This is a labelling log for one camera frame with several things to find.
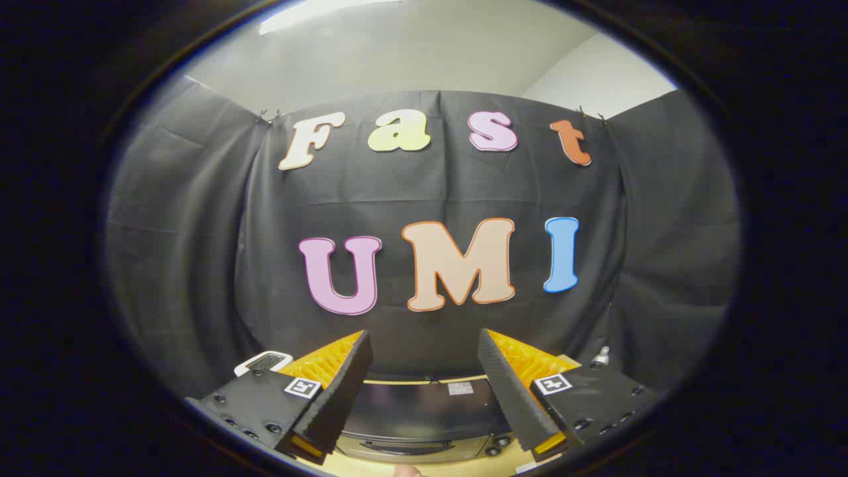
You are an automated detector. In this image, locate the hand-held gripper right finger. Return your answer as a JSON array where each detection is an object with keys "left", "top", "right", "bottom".
[{"left": 477, "top": 328, "right": 660, "bottom": 463}]

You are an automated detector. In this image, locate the white box appliance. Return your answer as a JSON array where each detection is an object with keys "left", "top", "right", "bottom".
[{"left": 234, "top": 350, "right": 293, "bottom": 377}]

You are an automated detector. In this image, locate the black backdrop cloth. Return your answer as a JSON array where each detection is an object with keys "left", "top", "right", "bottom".
[{"left": 105, "top": 74, "right": 741, "bottom": 405}]

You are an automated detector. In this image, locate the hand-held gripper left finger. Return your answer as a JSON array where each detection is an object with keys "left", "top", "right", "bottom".
[{"left": 185, "top": 329, "right": 374, "bottom": 466}]

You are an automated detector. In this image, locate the black toaster oven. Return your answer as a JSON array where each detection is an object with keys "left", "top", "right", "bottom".
[{"left": 335, "top": 374, "right": 514, "bottom": 464}]

